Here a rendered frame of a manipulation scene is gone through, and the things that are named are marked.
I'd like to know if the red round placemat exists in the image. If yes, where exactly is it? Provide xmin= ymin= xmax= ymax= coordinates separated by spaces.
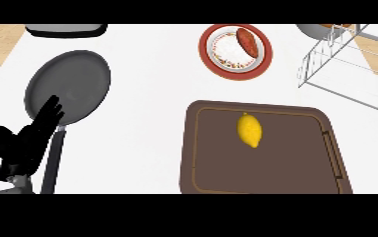
xmin=198 ymin=24 xmax=274 ymax=82

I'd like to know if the white patterned plate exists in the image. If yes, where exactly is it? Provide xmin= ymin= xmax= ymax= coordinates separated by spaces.
xmin=205 ymin=26 xmax=266 ymax=71

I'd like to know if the reddish brown sweet potato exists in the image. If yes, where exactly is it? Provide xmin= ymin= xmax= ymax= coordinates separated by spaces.
xmin=235 ymin=27 xmax=261 ymax=59

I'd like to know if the dark grey appliance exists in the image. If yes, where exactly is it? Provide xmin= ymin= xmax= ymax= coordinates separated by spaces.
xmin=23 ymin=24 xmax=109 ymax=39

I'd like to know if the brown cutting board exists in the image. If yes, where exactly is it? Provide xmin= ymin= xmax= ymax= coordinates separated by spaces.
xmin=178 ymin=99 xmax=354 ymax=195

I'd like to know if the wire tiered shelf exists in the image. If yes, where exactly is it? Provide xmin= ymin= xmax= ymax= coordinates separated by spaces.
xmin=297 ymin=24 xmax=378 ymax=111

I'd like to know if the yellow lemon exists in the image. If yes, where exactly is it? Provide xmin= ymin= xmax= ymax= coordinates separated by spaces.
xmin=236 ymin=112 xmax=264 ymax=149

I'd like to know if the grey frying pan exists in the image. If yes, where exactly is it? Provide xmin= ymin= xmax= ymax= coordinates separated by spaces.
xmin=23 ymin=49 xmax=112 ymax=195

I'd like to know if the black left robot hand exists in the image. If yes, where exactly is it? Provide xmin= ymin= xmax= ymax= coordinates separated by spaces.
xmin=0 ymin=94 xmax=66 ymax=183

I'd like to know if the grey metal bowl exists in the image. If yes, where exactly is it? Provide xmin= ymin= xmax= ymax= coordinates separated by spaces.
xmin=295 ymin=24 xmax=354 ymax=41

